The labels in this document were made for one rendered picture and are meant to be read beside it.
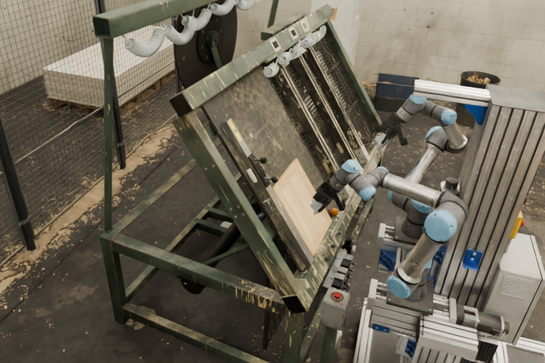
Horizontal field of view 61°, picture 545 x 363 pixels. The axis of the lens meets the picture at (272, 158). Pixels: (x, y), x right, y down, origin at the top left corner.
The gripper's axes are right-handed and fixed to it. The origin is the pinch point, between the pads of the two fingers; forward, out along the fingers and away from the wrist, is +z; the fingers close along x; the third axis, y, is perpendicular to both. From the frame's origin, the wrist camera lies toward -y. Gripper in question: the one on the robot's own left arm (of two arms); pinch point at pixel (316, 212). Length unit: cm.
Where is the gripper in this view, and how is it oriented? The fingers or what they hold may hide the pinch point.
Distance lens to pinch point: 234.4
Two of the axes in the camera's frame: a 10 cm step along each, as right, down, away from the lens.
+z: -4.9, 6.7, 5.6
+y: -8.2, -5.8, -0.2
